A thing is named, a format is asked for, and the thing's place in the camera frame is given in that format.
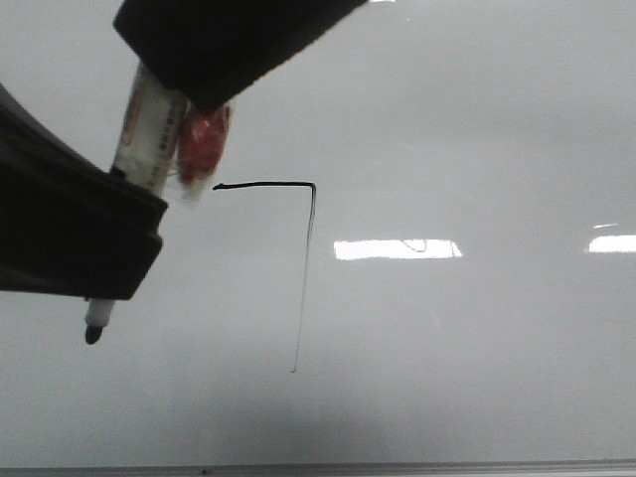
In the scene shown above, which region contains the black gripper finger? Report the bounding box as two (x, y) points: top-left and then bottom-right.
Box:
(113, 0), (362, 110)
(1, 89), (167, 300)

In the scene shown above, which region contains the black whiteboard marker with label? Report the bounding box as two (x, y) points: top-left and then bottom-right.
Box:
(82, 64), (235, 346)

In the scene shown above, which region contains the white whiteboard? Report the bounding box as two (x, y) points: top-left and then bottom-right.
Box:
(1, 1), (635, 467)

